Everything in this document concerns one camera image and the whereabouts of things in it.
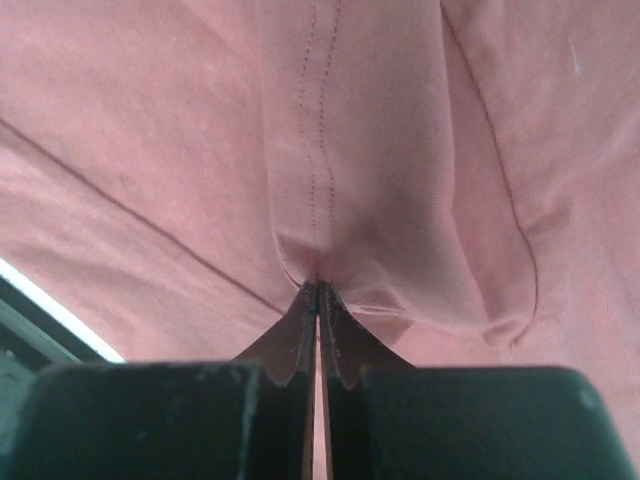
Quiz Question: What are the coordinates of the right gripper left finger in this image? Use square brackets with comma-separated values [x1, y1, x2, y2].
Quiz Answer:
[1, 284, 317, 479]

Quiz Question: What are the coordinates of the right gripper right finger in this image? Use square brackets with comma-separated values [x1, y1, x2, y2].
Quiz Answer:
[318, 283, 637, 479]

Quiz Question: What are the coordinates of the pink t shirt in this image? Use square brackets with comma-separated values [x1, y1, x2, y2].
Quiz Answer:
[1, 1, 639, 459]

